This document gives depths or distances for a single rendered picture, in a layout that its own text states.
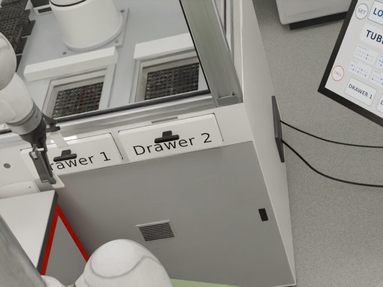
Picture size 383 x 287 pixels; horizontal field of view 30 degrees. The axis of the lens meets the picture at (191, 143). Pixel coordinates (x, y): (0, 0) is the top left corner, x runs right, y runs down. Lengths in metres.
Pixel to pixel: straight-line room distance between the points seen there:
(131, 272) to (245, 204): 0.91
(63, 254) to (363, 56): 1.11
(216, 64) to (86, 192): 0.66
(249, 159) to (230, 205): 0.21
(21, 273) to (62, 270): 0.89
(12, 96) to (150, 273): 0.55
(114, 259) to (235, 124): 0.73
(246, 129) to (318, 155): 1.11
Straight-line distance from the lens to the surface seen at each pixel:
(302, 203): 2.99
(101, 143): 2.13
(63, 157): 2.14
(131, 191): 2.29
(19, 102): 1.77
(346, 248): 2.81
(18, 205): 2.31
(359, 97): 1.88
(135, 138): 2.10
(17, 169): 2.29
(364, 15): 1.90
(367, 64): 1.88
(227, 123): 2.07
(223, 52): 1.91
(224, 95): 2.00
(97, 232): 2.46
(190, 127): 2.06
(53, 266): 2.24
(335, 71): 1.94
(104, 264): 1.49
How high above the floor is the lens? 2.21
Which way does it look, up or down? 40 degrees down
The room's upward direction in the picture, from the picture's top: 21 degrees counter-clockwise
